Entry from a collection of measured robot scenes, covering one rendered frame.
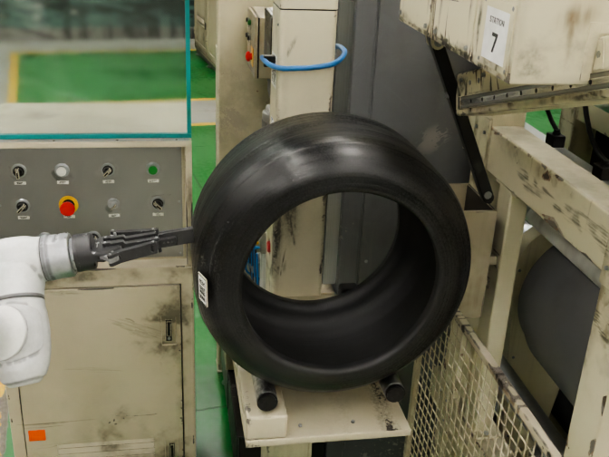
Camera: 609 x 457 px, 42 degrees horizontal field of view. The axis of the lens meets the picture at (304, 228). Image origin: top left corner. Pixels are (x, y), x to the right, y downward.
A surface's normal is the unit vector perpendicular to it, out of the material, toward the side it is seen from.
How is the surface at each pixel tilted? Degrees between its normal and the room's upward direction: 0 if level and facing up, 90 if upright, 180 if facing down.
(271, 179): 52
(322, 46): 90
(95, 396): 90
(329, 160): 43
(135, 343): 90
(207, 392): 0
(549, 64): 90
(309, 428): 0
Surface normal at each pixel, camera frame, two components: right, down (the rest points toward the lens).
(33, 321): 0.87, -0.40
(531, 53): 0.17, 0.40
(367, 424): 0.04, -0.92
